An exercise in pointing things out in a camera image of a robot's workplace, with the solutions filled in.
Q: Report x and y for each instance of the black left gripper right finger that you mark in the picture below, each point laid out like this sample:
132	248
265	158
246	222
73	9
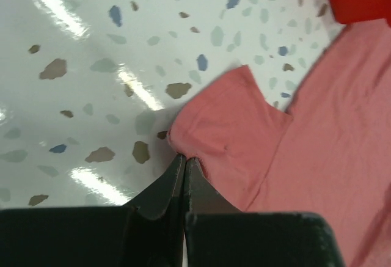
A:
219	234

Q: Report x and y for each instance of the dusty red t-shirt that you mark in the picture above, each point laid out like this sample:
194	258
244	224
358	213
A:
328	152

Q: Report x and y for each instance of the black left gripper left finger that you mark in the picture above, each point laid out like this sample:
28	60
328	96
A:
146	231

